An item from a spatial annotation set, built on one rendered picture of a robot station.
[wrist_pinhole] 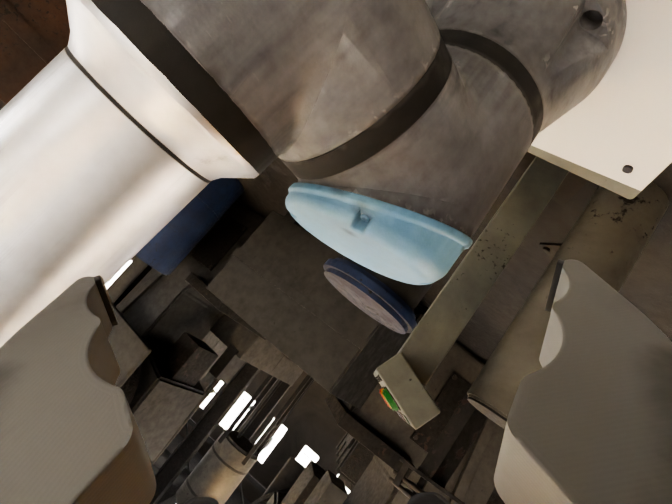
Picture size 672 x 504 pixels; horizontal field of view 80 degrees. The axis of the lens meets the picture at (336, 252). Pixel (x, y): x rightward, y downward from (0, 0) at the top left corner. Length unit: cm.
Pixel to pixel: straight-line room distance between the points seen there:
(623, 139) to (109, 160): 39
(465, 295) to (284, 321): 155
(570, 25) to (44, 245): 31
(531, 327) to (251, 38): 68
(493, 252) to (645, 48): 52
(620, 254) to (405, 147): 69
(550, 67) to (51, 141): 28
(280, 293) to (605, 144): 201
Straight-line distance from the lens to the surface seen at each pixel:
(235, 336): 390
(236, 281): 246
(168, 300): 368
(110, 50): 19
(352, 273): 105
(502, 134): 27
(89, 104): 20
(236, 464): 901
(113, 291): 732
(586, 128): 44
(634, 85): 40
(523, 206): 89
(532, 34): 31
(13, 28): 185
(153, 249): 305
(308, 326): 217
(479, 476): 300
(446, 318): 78
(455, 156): 24
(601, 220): 89
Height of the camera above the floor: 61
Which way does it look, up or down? 12 degrees down
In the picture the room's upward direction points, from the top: 142 degrees counter-clockwise
